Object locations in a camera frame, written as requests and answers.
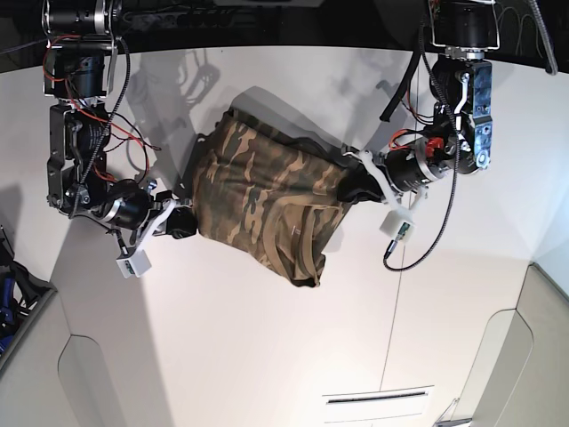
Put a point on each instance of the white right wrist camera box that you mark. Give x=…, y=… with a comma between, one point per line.
x=133, y=264

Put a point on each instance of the camouflage T-shirt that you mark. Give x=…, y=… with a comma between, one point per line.
x=269, y=195

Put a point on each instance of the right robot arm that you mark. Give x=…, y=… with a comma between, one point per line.
x=84, y=39

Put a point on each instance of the blue black items bin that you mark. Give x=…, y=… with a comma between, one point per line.
x=21, y=295

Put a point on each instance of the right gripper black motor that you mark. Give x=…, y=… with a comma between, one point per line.
x=130, y=210

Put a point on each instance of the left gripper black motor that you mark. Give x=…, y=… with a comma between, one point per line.
x=415, y=165

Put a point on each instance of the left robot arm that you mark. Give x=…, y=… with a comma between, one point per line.
x=457, y=136

